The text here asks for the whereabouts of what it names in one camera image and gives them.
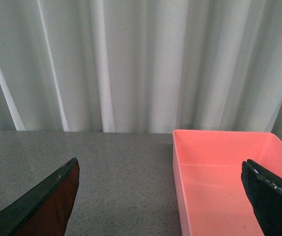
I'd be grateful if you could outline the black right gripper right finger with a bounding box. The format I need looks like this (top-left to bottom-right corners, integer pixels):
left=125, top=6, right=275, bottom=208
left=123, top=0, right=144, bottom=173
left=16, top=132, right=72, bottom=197
left=241, top=159, right=282, bottom=236

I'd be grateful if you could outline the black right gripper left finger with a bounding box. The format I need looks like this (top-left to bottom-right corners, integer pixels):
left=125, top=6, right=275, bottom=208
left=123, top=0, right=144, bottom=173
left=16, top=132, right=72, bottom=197
left=0, top=158, right=79, bottom=236

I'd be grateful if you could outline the pink plastic bin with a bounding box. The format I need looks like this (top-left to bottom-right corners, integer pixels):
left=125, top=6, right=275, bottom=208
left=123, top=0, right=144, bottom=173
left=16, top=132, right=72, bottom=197
left=173, top=130, right=282, bottom=236

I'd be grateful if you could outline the white pleated curtain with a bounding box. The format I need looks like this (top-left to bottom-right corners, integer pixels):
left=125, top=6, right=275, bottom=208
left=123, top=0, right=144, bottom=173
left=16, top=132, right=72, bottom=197
left=0, top=0, right=282, bottom=134

